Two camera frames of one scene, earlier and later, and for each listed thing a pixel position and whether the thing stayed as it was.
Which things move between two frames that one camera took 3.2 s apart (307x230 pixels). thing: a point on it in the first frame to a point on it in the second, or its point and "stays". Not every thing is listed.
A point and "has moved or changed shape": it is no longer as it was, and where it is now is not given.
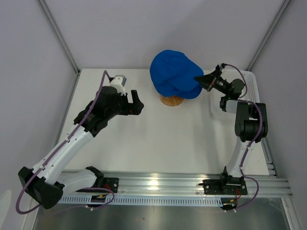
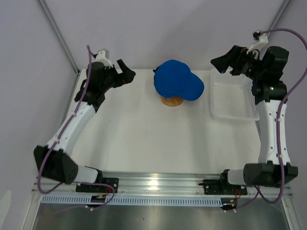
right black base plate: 213,187 stays
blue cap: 173,69 has moved or changed shape
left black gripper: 133,109 to 127,77
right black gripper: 208,81 to 237,55
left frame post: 53,23 stays
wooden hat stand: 171,101 stays
